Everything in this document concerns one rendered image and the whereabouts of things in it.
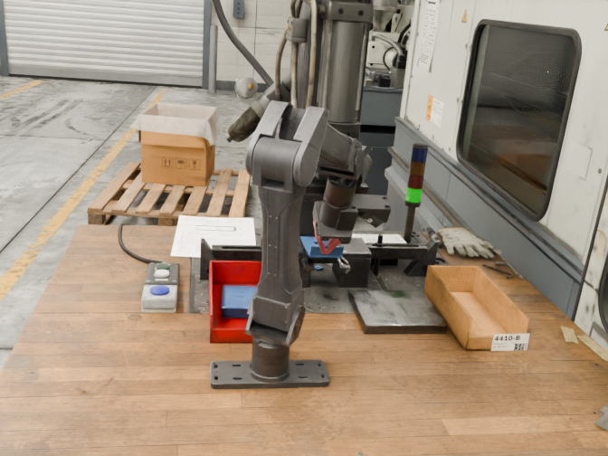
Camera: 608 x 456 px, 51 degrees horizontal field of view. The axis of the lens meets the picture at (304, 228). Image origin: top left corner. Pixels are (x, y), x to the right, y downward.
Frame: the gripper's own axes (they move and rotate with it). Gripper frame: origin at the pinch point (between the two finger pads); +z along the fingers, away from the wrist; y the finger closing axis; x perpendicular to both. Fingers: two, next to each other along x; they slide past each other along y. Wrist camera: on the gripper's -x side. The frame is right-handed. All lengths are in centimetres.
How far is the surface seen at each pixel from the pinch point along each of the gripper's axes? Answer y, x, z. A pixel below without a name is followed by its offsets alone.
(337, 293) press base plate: -2.3, -4.6, 11.5
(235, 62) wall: 827, -35, 428
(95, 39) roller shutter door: 843, 183, 416
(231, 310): -13.1, 19.9, 4.4
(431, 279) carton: -2.8, -24.5, 5.4
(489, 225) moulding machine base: 45, -65, 34
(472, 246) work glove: 23, -48, 21
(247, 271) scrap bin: 2.3, 15.6, 10.0
